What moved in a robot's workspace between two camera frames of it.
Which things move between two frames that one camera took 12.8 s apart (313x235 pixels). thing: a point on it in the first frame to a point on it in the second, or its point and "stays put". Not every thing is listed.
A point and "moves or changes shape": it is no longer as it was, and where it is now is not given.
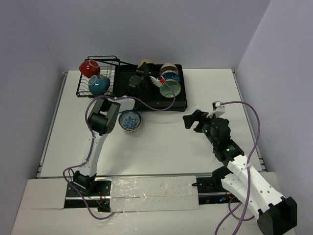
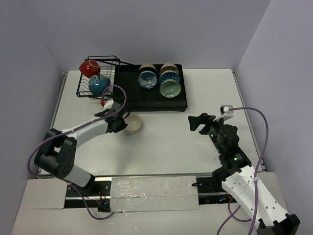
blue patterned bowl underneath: x=170 y=75 stays put
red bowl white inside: x=89 y=68 stays put
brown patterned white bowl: x=168 y=66 stays put
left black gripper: x=144 y=72 to x=120 y=123
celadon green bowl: x=174 y=85 stays put
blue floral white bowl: x=129 y=120 moves or changes shape
